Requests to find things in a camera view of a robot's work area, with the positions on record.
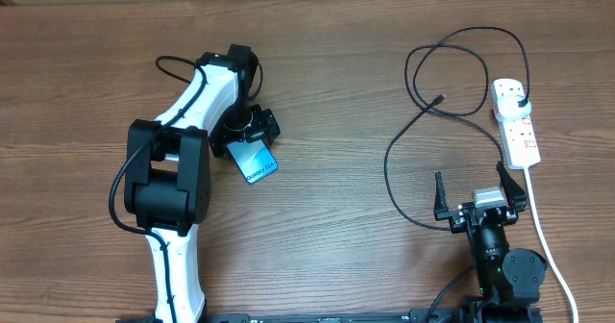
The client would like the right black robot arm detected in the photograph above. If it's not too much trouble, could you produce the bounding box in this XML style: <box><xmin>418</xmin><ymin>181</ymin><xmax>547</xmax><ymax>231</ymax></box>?
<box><xmin>433</xmin><ymin>161</ymin><xmax>548</xmax><ymax>323</ymax></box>

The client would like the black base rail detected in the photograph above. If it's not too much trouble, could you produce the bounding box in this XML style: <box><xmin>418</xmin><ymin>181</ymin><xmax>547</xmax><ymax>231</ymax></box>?
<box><xmin>114</xmin><ymin>308</ymin><xmax>544</xmax><ymax>323</ymax></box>

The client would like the white charger plug adapter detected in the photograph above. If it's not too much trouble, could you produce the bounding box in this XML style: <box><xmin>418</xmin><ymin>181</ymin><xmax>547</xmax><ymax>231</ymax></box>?
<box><xmin>494</xmin><ymin>95</ymin><xmax>532</xmax><ymax>122</ymax></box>

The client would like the blue Samsung Galaxy smartphone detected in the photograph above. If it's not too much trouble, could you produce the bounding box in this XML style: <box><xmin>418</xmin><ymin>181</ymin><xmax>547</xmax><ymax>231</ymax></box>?
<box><xmin>227</xmin><ymin>140</ymin><xmax>278</xmax><ymax>185</ymax></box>

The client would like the white power strip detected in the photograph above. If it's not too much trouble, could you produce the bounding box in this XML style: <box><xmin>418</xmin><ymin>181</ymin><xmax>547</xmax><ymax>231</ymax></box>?
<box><xmin>490</xmin><ymin>78</ymin><xmax>541</xmax><ymax>170</ymax></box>

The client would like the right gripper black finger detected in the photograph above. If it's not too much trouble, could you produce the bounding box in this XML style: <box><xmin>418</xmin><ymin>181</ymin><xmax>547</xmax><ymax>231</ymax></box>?
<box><xmin>496</xmin><ymin>161</ymin><xmax>528</xmax><ymax>208</ymax></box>
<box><xmin>433</xmin><ymin>171</ymin><xmax>448</xmax><ymax>215</ymax></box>

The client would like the black charger cable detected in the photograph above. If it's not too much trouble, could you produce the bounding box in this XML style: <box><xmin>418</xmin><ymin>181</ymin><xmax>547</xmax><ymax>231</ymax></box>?
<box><xmin>382</xmin><ymin>25</ymin><xmax>532</xmax><ymax>232</ymax></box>

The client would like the white power strip cord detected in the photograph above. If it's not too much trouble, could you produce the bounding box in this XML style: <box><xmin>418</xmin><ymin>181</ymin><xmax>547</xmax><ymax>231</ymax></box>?
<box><xmin>522</xmin><ymin>166</ymin><xmax>580</xmax><ymax>323</ymax></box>

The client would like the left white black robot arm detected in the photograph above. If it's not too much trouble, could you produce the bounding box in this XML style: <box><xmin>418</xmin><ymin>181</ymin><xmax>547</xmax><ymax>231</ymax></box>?
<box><xmin>109</xmin><ymin>44</ymin><xmax>281</xmax><ymax>322</ymax></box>

